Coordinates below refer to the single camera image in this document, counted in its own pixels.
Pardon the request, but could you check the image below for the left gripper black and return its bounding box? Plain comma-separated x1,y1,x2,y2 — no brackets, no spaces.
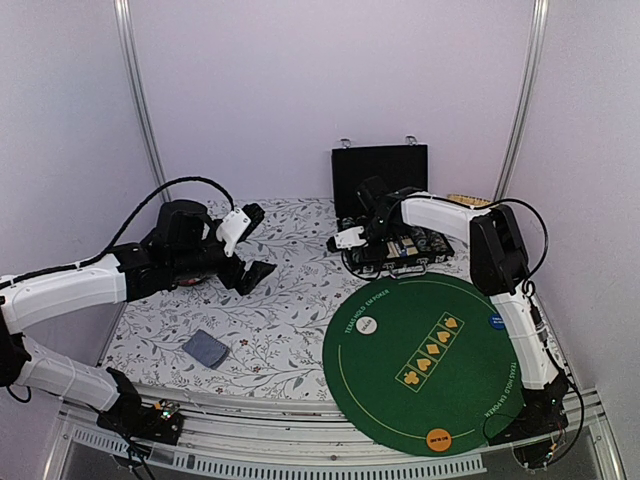
170,219,276,294

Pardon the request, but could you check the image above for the blue grey cloth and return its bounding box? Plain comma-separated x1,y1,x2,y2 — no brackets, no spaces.
181,329,230,370

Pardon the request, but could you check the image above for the white dealer button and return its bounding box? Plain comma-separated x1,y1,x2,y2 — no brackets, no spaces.
356,316,378,335

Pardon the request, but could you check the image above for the blue small blind button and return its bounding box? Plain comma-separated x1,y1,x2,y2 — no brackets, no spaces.
489,314,505,330

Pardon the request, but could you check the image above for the orange big blind button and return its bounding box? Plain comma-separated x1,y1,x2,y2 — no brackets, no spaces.
426,428,453,453

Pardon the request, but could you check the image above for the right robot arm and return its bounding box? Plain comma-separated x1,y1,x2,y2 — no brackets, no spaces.
327,177,570,396

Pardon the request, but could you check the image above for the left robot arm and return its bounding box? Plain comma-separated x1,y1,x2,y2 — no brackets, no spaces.
1,200,275,434

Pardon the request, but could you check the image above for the playing card deck box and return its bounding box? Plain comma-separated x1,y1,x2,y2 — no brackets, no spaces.
387,238,419,259

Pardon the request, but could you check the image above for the poker chip row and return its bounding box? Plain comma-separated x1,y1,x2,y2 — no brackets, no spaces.
410,228,430,253
425,231,454,256

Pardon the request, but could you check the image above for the black poker chip case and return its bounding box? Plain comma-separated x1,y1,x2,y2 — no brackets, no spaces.
331,141,454,280

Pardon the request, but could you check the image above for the poker chip row far right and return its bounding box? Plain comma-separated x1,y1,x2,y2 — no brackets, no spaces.
425,231,454,256

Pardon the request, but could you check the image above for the woven bamboo tray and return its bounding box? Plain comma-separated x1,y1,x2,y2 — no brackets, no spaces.
447,194,492,208

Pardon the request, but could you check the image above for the green round poker mat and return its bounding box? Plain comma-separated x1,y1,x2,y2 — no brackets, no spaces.
322,273,524,457

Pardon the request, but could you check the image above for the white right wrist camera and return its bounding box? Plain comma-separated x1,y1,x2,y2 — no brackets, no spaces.
326,226,367,253

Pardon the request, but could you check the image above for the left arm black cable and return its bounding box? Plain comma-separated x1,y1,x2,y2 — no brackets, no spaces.
9,175,236,281

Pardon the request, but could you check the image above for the front aluminium rail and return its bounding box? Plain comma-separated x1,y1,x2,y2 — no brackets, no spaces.
42,389,626,480

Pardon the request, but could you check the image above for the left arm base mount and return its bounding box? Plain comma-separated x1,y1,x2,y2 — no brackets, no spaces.
96,367,184,446

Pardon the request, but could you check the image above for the right aluminium frame post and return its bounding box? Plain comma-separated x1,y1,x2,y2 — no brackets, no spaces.
493,0,550,200

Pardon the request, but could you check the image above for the aluminium frame post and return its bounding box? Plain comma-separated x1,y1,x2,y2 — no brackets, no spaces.
493,0,550,200
113,0,167,187

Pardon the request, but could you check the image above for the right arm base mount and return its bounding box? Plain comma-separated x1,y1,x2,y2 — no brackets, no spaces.
482,375,572,470

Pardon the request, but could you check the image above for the left aluminium frame post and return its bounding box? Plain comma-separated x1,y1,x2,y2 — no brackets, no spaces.
113,0,167,187

